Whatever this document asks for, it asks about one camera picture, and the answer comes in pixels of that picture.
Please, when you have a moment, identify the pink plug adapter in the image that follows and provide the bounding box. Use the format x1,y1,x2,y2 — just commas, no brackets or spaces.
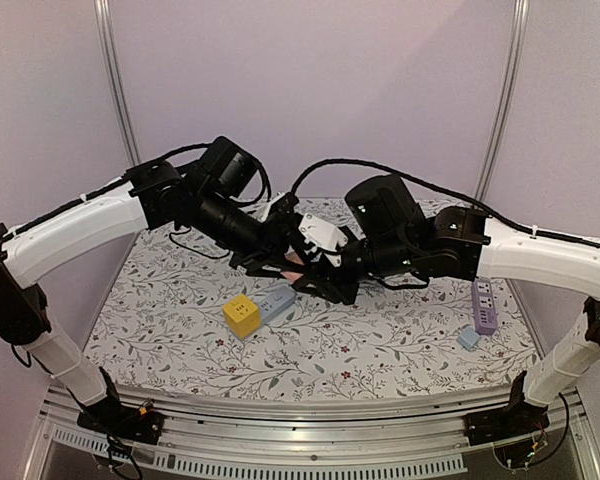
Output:
282,253,309,284

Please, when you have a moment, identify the blue power strip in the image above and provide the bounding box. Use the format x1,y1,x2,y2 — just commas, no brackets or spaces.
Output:
256,286,296,324

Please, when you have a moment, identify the yellow cube socket adapter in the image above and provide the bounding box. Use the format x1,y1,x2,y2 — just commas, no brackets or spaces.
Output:
222,294,261,339

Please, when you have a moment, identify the light blue plug adapter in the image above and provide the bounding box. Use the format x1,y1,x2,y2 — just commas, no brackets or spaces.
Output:
456,326,480,351

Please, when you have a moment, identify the purple power strip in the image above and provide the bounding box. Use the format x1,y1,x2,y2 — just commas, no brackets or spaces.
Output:
471,279,498,336

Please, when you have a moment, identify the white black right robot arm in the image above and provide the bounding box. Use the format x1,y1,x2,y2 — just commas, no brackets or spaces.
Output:
297,166,600,443

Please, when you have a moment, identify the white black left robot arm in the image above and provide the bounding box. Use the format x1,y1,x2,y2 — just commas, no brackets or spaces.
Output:
0,137,297,434

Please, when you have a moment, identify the floral patterned table mat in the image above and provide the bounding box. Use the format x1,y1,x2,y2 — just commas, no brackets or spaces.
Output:
85,227,539,402

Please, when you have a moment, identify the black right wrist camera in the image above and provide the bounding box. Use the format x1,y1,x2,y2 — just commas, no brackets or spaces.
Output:
297,174,429,266

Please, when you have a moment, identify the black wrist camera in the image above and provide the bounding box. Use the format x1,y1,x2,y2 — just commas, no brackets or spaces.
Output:
197,135,301,224
297,174,429,266

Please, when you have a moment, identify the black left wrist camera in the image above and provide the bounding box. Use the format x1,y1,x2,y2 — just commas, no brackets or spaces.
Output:
197,135,301,224

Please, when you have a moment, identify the aluminium front rail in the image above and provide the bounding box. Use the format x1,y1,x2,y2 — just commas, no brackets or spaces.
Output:
37,387,589,476

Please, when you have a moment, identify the left aluminium frame post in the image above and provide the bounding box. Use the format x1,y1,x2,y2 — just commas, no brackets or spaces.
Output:
94,0,141,166

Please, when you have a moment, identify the aluminium frame post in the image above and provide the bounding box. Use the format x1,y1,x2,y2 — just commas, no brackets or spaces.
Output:
94,0,141,166
475,0,530,202

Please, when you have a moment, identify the right aluminium frame post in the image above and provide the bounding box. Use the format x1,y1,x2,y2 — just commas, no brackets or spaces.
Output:
475,0,530,202

